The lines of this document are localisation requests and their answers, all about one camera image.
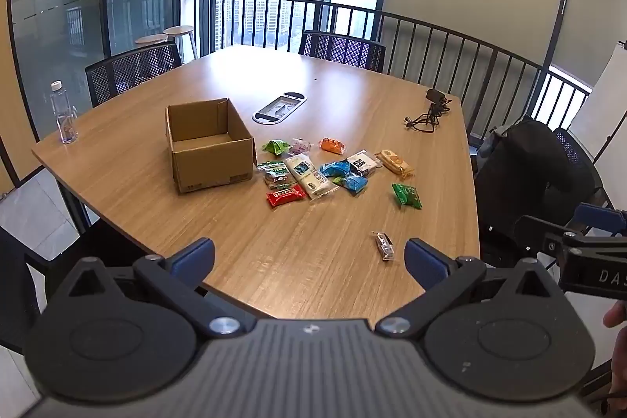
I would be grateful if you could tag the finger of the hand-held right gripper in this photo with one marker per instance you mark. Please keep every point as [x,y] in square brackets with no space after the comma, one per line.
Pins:
[543,234]
[602,218]

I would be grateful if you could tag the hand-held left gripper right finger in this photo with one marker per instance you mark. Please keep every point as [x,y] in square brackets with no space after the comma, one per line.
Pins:
[423,264]

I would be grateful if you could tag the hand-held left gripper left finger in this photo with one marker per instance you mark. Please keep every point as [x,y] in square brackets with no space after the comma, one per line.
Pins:
[196,259]

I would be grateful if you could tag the small silver snack packet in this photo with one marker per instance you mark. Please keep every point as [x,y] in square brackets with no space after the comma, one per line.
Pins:
[384,245]

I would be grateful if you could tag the dark green snack packet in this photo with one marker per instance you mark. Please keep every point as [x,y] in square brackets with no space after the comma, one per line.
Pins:
[406,196]

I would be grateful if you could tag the cardboard box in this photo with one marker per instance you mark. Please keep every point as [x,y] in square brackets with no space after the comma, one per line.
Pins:
[215,168]

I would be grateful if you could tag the yellow biscuit packet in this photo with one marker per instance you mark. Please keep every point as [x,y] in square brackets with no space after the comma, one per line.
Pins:
[393,162]

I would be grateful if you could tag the blue and green snack packet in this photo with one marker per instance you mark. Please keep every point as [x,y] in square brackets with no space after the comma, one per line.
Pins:
[353,184]

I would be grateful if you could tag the red snack packet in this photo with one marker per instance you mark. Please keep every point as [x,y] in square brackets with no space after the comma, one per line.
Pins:
[286,196]

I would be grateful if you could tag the clear green-trimmed biscuit packet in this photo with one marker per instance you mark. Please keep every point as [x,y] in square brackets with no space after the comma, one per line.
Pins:
[278,181]
[272,168]

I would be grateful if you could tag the black and white snack packet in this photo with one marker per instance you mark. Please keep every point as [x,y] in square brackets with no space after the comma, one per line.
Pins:
[362,163]

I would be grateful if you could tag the lime green snack packet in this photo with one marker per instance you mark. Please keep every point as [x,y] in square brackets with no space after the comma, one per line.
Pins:
[275,147]

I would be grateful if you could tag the orange snack packet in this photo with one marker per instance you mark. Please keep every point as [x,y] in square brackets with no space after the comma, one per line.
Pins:
[332,146]

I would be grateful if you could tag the purple snack packet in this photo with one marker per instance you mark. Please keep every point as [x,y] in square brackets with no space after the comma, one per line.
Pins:
[300,146]

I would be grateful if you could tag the person's right hand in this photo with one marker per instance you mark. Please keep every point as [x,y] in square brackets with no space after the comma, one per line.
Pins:
[618,315]

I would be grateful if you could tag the black backpack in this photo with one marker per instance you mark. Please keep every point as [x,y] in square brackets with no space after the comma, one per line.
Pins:
[529,168]

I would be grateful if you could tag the black mesh office chair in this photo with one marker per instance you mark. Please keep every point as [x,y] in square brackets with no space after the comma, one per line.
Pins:
[343,48]
[19,281]
[573,146]
[132,68]

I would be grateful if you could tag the white flip chart board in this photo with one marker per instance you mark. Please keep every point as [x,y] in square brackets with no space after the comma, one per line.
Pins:
[607,114]

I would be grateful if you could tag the clear plastic water bottle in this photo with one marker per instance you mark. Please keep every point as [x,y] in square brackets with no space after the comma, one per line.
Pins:
[66,119]

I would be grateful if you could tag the round wooden stool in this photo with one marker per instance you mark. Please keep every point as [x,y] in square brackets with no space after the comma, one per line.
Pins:
[179,29]

